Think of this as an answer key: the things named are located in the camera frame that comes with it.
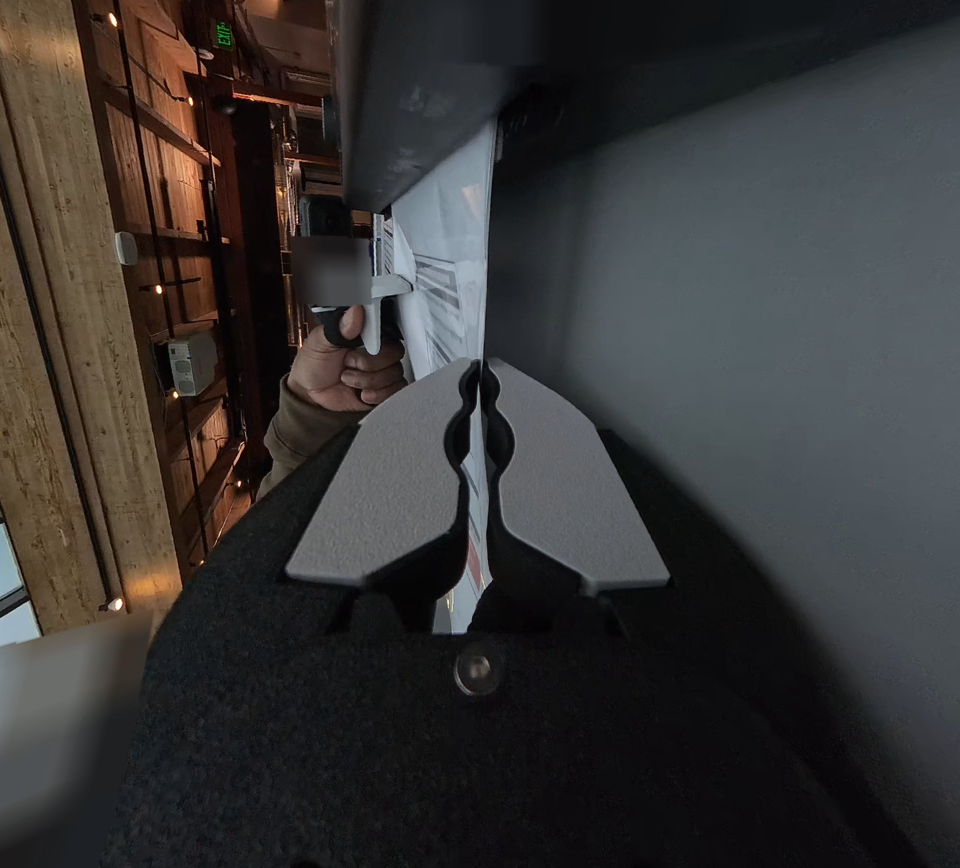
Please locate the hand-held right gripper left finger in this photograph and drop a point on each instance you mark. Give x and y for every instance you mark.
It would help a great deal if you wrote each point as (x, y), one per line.
(382, 493)

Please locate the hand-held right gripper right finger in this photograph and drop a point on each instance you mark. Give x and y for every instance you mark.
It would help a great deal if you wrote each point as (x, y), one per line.
(577, 493)

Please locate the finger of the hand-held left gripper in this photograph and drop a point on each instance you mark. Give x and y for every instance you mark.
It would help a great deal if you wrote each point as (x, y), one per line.
(394, 285)

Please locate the laminating pouch with paper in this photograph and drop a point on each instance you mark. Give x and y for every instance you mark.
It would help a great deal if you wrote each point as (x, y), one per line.
(450, 260)

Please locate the black laminator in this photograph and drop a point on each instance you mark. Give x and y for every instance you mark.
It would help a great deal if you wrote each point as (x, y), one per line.
(525, 20)

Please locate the person's left forearm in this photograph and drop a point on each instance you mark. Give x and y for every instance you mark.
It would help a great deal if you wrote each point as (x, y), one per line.
(300, 440)

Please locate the person's left hand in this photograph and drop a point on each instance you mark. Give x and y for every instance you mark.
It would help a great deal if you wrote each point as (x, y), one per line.
(330, 380)

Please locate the green exit sign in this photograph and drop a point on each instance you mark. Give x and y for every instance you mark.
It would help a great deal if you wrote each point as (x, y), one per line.
(223, 35)

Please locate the white wall speaker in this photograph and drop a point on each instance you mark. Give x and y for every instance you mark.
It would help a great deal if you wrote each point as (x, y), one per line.
(191, 364)

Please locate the white wall sensor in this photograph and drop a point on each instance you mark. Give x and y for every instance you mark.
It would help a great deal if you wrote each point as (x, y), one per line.
(126, 248)

